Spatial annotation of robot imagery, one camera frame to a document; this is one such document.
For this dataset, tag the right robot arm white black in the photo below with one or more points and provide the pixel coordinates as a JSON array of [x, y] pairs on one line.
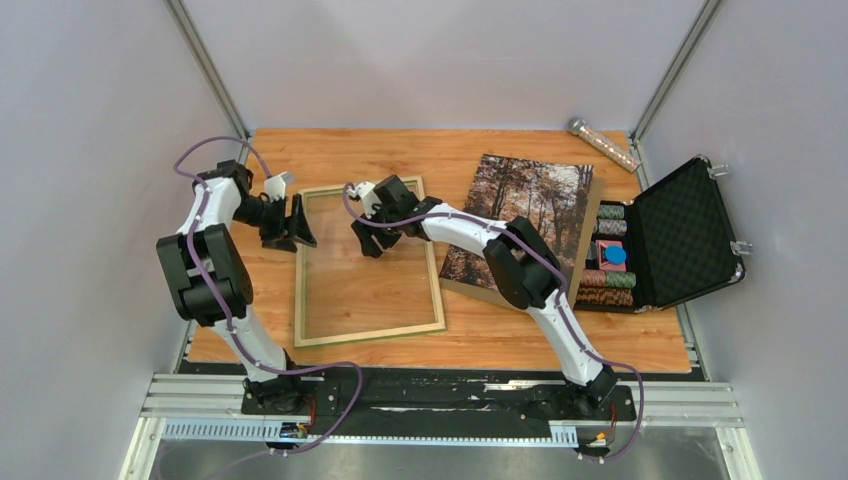
[[526, 272]]

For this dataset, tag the black poker chip case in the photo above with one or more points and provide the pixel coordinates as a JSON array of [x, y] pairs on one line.
[[679, 241]]

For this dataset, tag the wooden picture frame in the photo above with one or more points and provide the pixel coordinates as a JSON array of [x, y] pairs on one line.
[[371, 334]]

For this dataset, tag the blue poker chip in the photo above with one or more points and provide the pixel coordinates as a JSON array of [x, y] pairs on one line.
[[615, 255]]

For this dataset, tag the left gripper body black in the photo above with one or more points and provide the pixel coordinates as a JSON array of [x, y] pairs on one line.
[[269, 218]]

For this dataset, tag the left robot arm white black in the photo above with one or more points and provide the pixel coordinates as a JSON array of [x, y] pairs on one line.
[[209, 282]]

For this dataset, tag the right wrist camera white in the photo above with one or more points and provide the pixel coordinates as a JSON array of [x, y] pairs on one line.
[[363, 192]]

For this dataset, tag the silver glitter microphone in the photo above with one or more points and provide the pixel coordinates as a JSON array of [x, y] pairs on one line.
[[619, 155]]

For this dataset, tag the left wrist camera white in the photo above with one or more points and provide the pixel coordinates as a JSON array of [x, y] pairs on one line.
[[275, 186]]

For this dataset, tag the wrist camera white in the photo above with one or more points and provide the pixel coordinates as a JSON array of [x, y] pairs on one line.
[[275, 186], [363, 192]]

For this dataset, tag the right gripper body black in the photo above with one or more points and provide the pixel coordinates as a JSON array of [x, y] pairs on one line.
[[388, 236]]

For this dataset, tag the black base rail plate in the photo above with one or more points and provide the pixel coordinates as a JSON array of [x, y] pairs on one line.
[[453, 403]]

